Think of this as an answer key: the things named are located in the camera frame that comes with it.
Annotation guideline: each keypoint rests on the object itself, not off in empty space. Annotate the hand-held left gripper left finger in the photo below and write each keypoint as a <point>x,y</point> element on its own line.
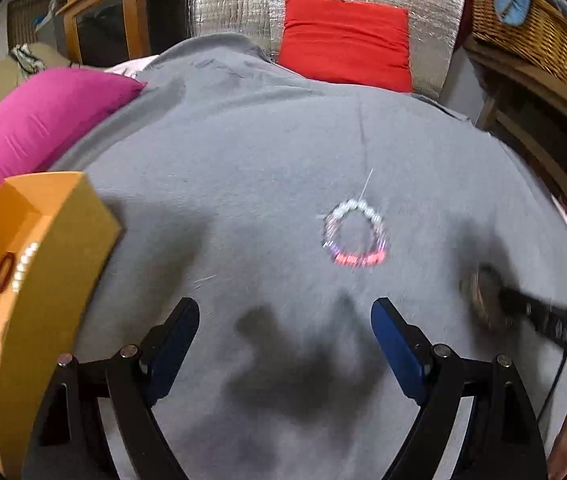
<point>171,355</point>

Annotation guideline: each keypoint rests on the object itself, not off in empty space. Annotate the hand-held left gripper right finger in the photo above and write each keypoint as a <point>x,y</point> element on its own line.
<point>398,355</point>

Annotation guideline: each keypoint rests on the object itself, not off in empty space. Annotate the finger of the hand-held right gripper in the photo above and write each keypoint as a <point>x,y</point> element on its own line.
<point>548,317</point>

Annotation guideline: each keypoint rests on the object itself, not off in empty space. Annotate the orange cardboard box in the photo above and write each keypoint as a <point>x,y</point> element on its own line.
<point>58,240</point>

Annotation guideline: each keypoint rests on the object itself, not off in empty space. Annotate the wooden shelf unit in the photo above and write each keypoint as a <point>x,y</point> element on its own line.
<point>538,120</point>

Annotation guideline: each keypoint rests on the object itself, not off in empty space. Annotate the grey blanket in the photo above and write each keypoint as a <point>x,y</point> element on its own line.
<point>263,160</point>

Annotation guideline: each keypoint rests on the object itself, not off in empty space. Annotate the pink pillow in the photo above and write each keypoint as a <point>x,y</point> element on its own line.
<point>38,120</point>

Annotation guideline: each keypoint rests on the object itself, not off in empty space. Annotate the wicker basket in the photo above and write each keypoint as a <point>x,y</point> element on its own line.
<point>533,35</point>

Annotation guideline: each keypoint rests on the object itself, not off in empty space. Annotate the red cushion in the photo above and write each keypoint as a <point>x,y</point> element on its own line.
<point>346,40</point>

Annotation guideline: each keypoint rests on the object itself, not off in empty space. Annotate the black and white striped cloth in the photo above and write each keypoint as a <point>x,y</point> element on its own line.
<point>26,57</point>

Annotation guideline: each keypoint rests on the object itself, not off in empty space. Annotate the wooden cabinet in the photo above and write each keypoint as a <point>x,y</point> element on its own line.
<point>98,15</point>

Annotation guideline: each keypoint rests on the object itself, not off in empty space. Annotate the silver quilted insulation mat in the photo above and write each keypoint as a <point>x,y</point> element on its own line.
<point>233,0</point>

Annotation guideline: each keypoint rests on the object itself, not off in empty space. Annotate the woven wicker panel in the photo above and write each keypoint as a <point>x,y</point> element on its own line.
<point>28,15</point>

